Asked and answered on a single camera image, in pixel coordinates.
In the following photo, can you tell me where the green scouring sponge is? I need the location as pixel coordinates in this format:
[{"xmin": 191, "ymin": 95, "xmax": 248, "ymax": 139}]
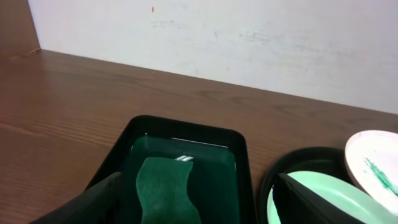
[{"xmin": 136, "ymin": 157, "xmax": 201, "ymax": 224}]

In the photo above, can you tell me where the black rectangular tray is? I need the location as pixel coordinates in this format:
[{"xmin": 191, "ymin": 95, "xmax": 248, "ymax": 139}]
[{"xmin": 88, "ymin": 115, "xmax": 257, "ymax": 223}]

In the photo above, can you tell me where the black round tray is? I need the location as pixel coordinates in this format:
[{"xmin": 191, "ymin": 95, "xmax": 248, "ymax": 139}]
[{"xmin": 256, "ymin": 147, "xmax": 353, "ymax": 224}]

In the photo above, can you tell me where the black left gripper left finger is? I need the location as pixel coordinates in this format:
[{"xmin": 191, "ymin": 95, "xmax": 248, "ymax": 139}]
[{"xmin": 31, "ymin": 172, "xmax": 124, "ymax": 224}]

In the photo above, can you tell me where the pale pink plate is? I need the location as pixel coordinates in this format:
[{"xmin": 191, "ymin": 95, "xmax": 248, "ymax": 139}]
[{"xmin": 345, "ymin": 130, "xmax": 397, "ymax": 215}]

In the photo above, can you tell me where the mint green plate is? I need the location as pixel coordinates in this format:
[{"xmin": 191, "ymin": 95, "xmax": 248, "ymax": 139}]
[{"xmin": 267, "ymin": 170, "xmax": 398, "ymax": 224}]

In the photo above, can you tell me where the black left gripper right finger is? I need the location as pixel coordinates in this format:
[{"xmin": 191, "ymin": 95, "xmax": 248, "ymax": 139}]
[{"xmin": 272, "ymin": 173, "xmax": 363, "ymax": 224}]

